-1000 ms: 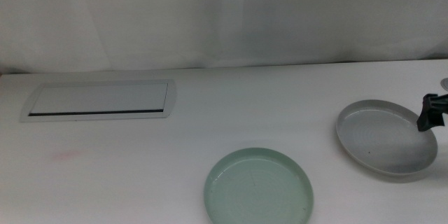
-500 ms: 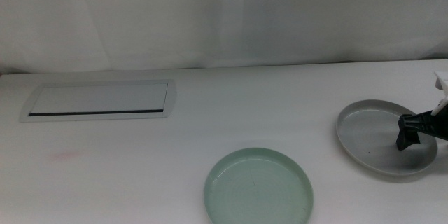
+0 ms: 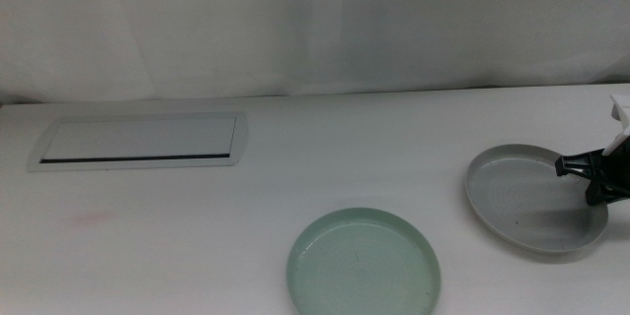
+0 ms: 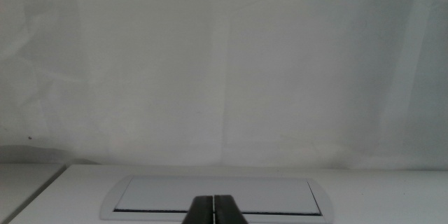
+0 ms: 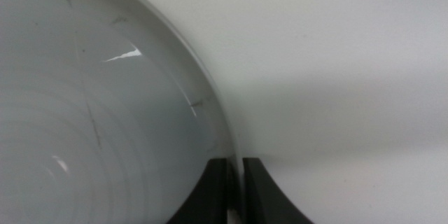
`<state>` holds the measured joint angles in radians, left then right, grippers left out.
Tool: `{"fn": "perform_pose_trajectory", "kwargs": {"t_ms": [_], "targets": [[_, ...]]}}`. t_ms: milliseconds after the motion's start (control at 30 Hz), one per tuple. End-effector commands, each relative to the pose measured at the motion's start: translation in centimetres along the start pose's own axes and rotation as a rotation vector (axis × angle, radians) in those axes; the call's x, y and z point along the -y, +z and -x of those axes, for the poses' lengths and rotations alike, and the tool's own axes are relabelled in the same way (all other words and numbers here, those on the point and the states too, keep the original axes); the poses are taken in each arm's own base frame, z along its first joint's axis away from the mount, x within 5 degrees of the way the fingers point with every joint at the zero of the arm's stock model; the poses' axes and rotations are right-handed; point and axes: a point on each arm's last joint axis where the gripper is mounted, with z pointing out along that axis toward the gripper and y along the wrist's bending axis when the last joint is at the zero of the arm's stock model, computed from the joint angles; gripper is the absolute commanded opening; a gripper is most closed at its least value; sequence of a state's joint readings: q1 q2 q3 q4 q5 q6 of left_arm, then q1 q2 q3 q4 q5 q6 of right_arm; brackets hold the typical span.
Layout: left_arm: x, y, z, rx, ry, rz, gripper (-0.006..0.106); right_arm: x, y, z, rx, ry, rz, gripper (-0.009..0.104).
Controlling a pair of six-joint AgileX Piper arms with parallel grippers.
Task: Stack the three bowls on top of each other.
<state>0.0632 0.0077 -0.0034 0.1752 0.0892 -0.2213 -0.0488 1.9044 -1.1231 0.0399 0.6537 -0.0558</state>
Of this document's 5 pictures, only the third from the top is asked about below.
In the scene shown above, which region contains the silver rectangular table cable hatch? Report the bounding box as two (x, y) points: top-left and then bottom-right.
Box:
(27, 110), (249, 173)

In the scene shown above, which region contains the white right camera bracket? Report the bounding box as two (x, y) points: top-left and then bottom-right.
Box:
(600, 93), (630, 158)

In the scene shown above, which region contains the green plate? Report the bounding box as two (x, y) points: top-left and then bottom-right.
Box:
(286, 207), (442, 315)

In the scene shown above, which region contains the white backdrop curtain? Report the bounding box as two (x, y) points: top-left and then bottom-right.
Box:
(0, 0), (630, 105)

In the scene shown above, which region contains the grey plate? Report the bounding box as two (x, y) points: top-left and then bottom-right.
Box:
(465, 143), (610, 255)

